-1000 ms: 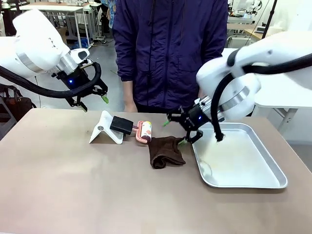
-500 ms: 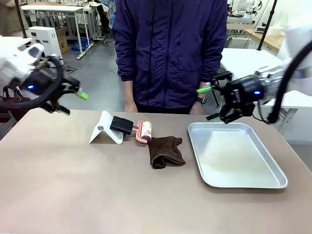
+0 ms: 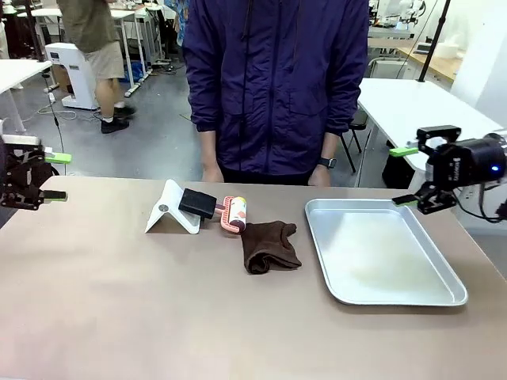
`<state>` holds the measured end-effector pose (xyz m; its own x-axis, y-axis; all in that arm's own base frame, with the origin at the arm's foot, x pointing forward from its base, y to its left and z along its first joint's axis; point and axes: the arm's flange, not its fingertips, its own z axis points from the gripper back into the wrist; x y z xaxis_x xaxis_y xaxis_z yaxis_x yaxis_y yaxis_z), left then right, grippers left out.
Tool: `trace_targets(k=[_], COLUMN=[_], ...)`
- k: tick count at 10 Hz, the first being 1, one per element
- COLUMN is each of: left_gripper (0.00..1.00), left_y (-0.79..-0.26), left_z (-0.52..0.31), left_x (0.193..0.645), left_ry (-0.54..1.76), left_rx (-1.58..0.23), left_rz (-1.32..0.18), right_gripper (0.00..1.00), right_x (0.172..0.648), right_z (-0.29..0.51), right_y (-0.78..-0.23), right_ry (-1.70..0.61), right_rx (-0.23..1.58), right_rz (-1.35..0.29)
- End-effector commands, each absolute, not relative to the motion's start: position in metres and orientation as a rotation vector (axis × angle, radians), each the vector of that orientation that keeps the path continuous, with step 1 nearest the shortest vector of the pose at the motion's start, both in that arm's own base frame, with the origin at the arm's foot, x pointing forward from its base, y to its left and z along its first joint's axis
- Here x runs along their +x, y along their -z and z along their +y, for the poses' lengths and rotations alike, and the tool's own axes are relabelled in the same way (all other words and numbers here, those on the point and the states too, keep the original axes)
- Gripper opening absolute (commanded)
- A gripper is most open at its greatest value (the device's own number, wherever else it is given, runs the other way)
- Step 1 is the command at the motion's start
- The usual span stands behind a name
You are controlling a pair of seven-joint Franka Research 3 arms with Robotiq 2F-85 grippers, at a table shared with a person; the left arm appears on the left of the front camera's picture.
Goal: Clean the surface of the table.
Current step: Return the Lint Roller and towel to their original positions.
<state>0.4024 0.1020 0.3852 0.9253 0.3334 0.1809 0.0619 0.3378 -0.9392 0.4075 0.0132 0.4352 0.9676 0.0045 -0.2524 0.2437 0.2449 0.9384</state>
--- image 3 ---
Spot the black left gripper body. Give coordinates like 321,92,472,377
0,156,55,196

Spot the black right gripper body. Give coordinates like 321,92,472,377
429,136,506,189

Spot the brown cloth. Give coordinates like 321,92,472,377
239,220,303,276

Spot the pink lint roller black handle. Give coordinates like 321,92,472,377
177,188,249,235

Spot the person's left forearm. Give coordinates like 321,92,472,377
318,132,338,159

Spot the person's right forearm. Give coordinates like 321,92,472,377
199,130,219,167

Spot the person's left hand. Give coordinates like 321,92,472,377
307,165,333,187

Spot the person's right hand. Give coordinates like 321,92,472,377
201,164,225,184

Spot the black folding chair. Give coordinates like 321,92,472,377
339,108,372,173

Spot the silver metal tray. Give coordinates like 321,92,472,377
303,198,469,307

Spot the cardboard box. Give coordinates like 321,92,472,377
51,64,73,93

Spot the small white desk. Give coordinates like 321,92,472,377
0,59,53,134

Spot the wooden top counter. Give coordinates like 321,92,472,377
395,45,457,85

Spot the white folded stand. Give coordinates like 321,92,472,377
144,178,202,236

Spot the blue plastic bag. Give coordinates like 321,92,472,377
121,60,144,84

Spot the black tripod pole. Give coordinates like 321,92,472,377
418,0,453,82

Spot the person in khaki shorts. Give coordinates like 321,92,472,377
56,0,136,135

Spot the person in purple jacket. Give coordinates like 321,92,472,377
182,0,371,187

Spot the long white background table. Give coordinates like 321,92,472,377
30,6,153,98

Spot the person in blue patterned shirt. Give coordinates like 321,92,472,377
163,0,190,49

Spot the thin black camera cable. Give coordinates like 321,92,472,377
455,182,507,224

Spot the white floor cable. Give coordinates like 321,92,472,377
36,93,77,121

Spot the white pedestal cabinet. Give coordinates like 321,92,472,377
44,42,101,112

